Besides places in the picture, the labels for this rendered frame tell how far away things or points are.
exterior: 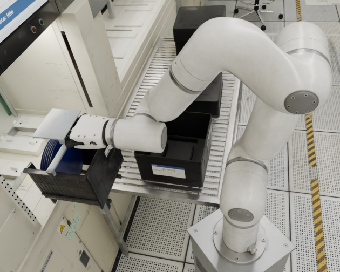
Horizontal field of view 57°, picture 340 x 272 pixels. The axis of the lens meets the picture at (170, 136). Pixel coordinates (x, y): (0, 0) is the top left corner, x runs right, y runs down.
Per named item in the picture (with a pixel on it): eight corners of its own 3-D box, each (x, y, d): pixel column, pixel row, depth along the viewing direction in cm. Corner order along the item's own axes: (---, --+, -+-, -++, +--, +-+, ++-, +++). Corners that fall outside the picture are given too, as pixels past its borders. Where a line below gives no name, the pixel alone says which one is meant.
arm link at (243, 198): (262, 198, 103) (271, 151, 86) (258, 252, 91) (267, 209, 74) (225, 192, 107) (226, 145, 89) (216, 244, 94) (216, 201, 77)
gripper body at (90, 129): (109, 155, 88) (73, 151, 91) (121, 129, 95) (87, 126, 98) (102, 136, 83) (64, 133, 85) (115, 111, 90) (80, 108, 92)
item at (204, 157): (140, 179, 138) (132, 154, 125) (157, 134, 156) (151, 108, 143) (202, 188, 131) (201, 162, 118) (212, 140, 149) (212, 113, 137)
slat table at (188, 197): (222, 276, 179) (223, 204, 125) (123, 257, 193) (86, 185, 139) (240, 120, 264) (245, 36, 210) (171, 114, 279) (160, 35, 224)
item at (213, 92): (219, 117, 159) (219, 97, 150) (162, 115, 165) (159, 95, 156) (223, 82, 179) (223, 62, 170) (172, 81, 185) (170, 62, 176)
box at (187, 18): (223, 67, 189) (223, 27, 171) (176, 67, 195) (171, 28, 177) (225, 42, 209) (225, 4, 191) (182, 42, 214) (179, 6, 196)
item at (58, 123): (104, 220, 103) (71, 158, 81) (49, 211, 108) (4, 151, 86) (127, 163, 119) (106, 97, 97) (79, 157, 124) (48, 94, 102)
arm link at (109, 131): (117, 156, 88) (107, 154, 89) (127, 133, 94) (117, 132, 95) (109, 135, 82) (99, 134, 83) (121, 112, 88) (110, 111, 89)
